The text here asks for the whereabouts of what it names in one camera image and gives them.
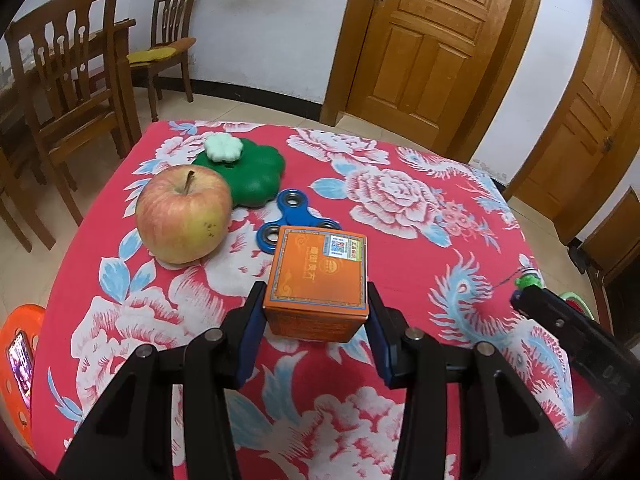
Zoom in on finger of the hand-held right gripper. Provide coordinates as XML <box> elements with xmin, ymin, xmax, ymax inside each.
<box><xmin>510</xmin><ymin>287</ymin><xmax>640</xmax><ymax>411</ymax></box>

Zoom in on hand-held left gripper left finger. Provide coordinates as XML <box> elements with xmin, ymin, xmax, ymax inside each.
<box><xmin>57</xmin><ymin>281</ymin><xmax>268</xmax><ymax>480</ymax></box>

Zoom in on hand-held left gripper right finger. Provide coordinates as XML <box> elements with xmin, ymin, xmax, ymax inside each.
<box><xmin>367</xmin><ymin>282</ymin><xmax>583</xmax><ymax>480</ymax></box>

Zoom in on red green stool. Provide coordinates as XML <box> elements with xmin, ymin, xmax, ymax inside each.
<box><xmin>557</xmin><ymin>290</ymin><xmax>608</xmax><ymax>421</ymax></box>

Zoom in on small green frog toy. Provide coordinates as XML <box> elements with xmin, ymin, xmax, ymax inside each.
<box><xmin>515</xmin><ymin>267</ymin><xmax>543</xmax><ymax>291</ymax></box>

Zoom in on orange cardboard box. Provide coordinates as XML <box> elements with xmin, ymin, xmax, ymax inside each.
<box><xmin>262</xmin><ymin>226</ymin><xmax>371</xmax><ymax>343</ymax></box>

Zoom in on dark shoes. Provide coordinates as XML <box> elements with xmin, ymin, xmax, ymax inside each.
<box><xmin>567</xmin><ymin>247</ymin><xmax>593</xmax><ymax>276</ymax></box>

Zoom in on red floral tablecloth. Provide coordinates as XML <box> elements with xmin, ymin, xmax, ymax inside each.
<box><xmin>30</xmin><ymin>120</ymin><xmax>576</xmax><ymax>480</ymax></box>

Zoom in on blue fidget spinner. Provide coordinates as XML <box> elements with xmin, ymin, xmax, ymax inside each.
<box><xmin>256</xmin><ymin>189</ymin><xmax>343</xmax><ymax>255</ymax></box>

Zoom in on red yellow apple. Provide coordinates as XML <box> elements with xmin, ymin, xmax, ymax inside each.
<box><xmin>136</xmin><ymin>165</ymin><xmax>233</xmax><ymax>264</ymax></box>

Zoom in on dark green clover toy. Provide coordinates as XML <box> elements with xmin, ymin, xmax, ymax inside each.
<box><xmin>192</xmin><ymin>141</ymin><xmax>286</xmax><ymax>208</ymax></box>

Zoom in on pale green clover toy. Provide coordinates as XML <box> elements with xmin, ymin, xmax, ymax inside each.
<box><xmin>204</xmin><ymin>134</ymin><xmax>243</xmax><ymax>163</ymax></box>

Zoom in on wooden panel door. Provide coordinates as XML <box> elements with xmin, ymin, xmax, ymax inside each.
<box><xmin>502</xmin><ymin>0</ymin><xmax>640</xmax><ymax>233</ymax></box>
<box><xmin>320</xmin><ymin>0</ymin><xmax>551</xmax><ymax>161</ymax></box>

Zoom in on smartphone with lit screen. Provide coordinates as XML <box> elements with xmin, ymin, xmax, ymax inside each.
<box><xmin>6</xmin><ymin>330</ymin><xmax>36</xmax><ymax>413</ymax></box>

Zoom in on orange plastic stool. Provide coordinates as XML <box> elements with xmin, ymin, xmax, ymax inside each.
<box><xmin>0</xmin><ymin>304</ymin><xmax>48</xmax><ymax>456</ymax></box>

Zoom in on wooden chair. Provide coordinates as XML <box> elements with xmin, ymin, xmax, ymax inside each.
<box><xmin>5</xmin><ymin>0</ymin><xmax>133</xmax><ymax>251</ymax></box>
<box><xmin>0</xmin><ymin>132</ymin><xmax>56</xmax><ymax>253</ymax></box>
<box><xmin>127</xmin><ymin>0</ymin><xmax>202</xmax><ymax>123</ymax></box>

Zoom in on yellow green seat cushion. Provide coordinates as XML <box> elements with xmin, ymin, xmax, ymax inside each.
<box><xmin>127</xmin><ymin>36</ymin><xmax>197</xmax><ymax>66</ymax></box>

